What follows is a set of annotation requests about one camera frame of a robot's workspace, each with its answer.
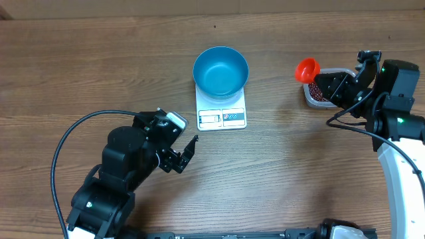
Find white digital kitchen scale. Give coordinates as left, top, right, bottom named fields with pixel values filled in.
left=195, top=86, right=247, bottom=131

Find red adzuki beans in container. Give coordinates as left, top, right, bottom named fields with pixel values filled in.
left=307, top=82, right=327, bottom=102

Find blue plastic bowl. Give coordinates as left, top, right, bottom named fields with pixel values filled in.
left=193, top=46, right=250, bottom=99

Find red plastic measuring scoop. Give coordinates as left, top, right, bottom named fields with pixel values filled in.
left=295, top=58, right=321, bottom=84

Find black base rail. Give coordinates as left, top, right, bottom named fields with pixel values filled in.
left=126, top=218, right=378, bottom=239

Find clear plastic bean container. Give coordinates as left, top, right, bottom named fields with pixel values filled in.
left=303, top=68, right=356, bottom=109

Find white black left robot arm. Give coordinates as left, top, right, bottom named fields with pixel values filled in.
left=64, top=109, right=199, bottom=238

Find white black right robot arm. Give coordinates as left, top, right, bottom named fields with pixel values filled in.
left=314, top=60, right=424, bottom=238

